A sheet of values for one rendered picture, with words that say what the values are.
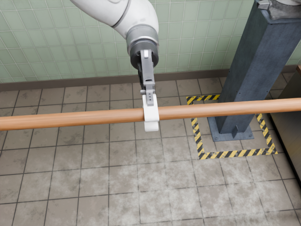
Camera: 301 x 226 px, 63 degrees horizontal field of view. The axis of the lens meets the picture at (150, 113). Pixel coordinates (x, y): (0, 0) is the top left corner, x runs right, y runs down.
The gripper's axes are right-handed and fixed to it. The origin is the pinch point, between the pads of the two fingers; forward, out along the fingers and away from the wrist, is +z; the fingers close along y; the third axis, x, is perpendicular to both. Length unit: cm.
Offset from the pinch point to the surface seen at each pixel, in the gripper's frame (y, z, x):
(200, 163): 121, -37, -41
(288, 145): 106, -39, -101
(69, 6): 47, -121, 41
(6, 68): 98, -121, 104
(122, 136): 122, -65, 14
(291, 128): 95, -46, -101
